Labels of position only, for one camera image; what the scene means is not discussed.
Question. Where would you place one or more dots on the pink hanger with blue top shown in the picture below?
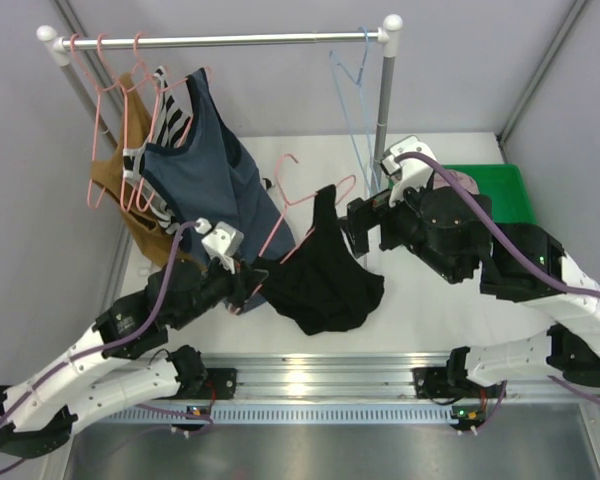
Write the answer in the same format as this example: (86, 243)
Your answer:
(150, 150)

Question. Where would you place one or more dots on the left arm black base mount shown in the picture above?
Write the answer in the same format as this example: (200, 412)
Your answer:
(215, 382)

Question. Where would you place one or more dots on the light blue wire hanger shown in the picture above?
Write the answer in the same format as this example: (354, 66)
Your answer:
(349, 86)

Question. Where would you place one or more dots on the brown tank top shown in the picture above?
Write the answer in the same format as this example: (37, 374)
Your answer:
(153, 242)

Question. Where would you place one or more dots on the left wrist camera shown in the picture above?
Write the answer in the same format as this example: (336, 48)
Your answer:
(220, 241)

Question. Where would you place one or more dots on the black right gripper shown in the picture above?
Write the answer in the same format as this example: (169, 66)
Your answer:
(362, 216)

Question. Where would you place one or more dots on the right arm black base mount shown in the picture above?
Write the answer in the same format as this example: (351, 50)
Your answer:
(448, 382)

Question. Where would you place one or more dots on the green plastic tray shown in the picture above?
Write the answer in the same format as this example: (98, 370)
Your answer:
(503, 185)

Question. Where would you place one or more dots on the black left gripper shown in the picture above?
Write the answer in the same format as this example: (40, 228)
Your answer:
(238, 279)

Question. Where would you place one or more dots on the black tank top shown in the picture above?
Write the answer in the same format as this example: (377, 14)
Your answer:
(321, 287)

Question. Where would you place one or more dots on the pink hanger with striped top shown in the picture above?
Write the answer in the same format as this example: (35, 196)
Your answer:
(147, 78)

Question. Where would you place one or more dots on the aluminium mounting rail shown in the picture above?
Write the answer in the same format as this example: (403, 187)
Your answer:
(325, 378)

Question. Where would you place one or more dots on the blue tank top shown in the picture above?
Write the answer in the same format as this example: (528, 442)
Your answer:
(212, 175)

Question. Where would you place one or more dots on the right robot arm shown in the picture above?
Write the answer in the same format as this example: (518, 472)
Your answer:
(522, 264)

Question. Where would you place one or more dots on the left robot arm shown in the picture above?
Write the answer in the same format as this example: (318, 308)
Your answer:
(87, 383)

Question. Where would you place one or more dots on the pink crumpled garment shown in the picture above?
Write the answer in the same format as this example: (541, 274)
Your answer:
(463, 179)

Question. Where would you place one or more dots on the pink wire hanger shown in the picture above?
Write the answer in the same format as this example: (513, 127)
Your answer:
(351, 180)

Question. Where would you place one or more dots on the perforated cable duct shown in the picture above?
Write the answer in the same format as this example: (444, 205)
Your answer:
(301, 414)

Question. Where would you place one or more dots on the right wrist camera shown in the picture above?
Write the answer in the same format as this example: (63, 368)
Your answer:
(401, 164)

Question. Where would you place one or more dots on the pink hanger with brown top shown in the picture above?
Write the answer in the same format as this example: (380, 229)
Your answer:
(97, 125)

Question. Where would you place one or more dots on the striped tank top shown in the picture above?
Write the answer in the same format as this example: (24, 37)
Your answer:
(169, 224)

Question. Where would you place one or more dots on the silver clothes rack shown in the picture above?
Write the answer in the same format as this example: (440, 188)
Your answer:
(387, 35)

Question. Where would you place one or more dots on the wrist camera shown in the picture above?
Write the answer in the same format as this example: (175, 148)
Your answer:
(401, 164)
(220, 241)

